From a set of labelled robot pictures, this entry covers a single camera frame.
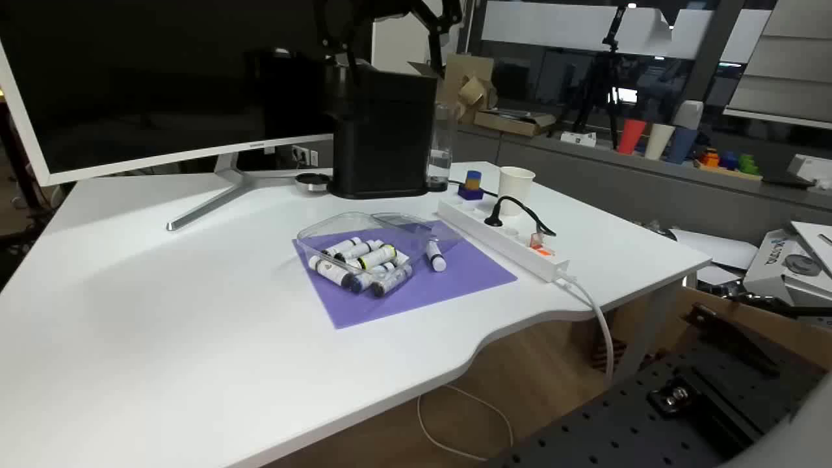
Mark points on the white paper cup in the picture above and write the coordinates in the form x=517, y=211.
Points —
x=517, y=182

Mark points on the black box appliance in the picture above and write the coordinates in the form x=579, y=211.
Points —
x=380, y=131

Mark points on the pile of white papers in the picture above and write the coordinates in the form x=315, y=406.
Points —
x=793, y=261

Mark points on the round black puck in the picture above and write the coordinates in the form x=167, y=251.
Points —
x=309, y=179

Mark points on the small bottle yellowish label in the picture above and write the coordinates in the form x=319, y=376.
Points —
x=380, y=259

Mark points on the white power strip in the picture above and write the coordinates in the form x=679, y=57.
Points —
x=501, y=238

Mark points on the red cup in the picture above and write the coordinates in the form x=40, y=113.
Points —
x=630, y=139

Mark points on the cardboard box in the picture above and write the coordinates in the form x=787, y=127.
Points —
x=462, y=87

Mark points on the silver monitor stand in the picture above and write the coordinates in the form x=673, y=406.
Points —
x=208, y=205

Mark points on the clear plastic water bottle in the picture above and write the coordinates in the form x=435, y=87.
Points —
x=443, y=157

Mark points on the purple mat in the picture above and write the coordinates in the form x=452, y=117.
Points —
x=458, y=273

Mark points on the blue and yellow toy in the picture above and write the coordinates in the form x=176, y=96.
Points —
x=470, y=186

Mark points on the black camera tripod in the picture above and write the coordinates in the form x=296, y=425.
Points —
x=607, y=78

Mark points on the black perforated breadboard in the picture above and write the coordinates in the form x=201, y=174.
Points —
x=659, y=417

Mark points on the small white bottle blue cap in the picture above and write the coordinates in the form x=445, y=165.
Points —
x=331, y=272
x=343, y=248
x=365, y=279
x=435, y=255
x=393, y=279

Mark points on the cream cup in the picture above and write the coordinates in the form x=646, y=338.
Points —
x=659, y=140

